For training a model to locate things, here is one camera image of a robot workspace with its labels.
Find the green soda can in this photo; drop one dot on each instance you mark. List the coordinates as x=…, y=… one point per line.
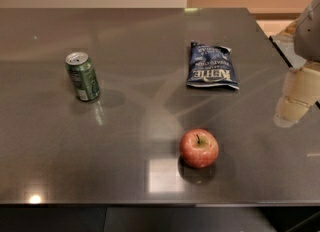
x=82, y=74

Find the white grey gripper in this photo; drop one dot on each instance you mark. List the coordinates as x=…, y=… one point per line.
x=308, y=36

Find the red apple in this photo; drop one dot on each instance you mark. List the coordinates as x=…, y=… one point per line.
x=198, y=148

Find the blue kettle chips bag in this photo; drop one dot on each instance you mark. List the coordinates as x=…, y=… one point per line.
x=211, y=66

